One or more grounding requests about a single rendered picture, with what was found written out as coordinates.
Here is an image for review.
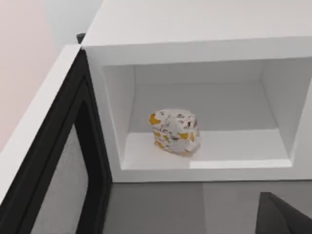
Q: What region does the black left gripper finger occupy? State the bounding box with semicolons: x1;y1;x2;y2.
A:
255;192;312;234

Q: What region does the white and yellow bread bag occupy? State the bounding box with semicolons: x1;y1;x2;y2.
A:
149;108;201;156

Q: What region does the white microwave oven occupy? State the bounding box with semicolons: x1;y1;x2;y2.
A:
81;0;312;184

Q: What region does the white black microwave door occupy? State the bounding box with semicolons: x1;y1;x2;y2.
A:
0;44;114;234

